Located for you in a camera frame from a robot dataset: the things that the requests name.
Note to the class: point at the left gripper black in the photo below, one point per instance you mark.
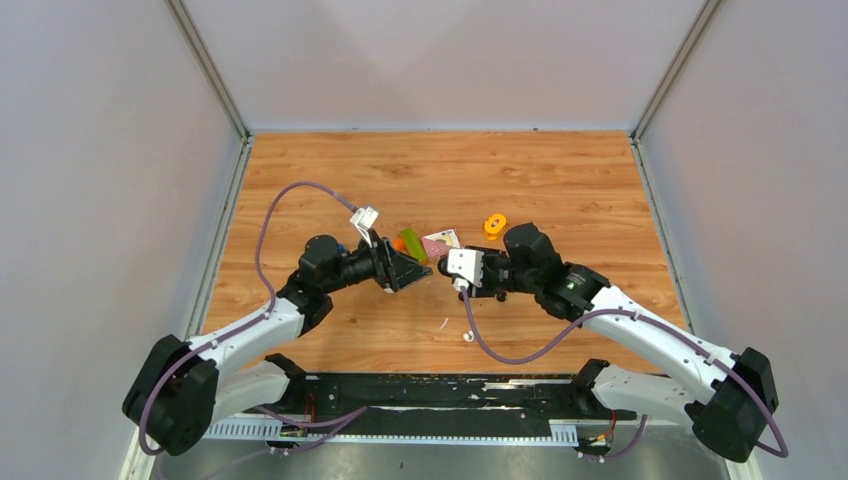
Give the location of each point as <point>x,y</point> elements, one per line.
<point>394,269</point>

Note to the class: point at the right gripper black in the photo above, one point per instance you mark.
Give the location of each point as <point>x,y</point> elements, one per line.
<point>484,291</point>

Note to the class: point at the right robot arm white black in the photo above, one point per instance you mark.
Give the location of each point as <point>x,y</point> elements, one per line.
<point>728,399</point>

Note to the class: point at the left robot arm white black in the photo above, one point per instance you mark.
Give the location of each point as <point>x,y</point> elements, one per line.
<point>185,386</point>

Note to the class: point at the green toy block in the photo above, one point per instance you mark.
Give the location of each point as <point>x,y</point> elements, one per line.
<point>413,245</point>

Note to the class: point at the pink patterned card box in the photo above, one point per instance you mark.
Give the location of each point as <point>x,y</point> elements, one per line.
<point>440,243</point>

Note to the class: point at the yellow traffic light toy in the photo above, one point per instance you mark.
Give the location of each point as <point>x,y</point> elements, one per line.
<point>494,226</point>

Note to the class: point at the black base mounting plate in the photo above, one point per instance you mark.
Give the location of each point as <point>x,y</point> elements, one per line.
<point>444,404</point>

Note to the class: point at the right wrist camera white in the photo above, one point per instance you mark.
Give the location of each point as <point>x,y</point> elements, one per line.
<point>465,268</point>

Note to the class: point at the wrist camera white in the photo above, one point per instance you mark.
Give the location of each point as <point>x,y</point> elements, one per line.
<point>363,220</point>
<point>465,268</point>

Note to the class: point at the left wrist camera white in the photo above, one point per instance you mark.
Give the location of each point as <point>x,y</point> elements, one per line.
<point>363,220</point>

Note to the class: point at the white slotted cable duct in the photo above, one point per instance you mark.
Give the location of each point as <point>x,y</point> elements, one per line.
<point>257,428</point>

